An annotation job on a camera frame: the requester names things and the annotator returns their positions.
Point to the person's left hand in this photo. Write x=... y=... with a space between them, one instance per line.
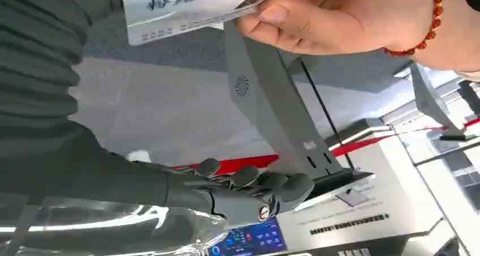
x=337 y=18

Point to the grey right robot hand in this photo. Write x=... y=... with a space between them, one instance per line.
x=112 y=179

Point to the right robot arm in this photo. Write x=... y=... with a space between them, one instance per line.
x=33 y=59

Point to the black stanchion pole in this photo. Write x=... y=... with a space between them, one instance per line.
x=322 y=104

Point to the grey slanted kiosk stand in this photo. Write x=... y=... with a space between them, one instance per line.
x=427 y=100
x=273 y=108

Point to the person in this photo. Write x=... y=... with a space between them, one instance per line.
x=461 y=40

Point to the red barrier belt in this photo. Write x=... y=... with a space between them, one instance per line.
x=247 y=163

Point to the white self-service terminal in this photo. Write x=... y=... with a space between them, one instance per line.
x=375 y=213

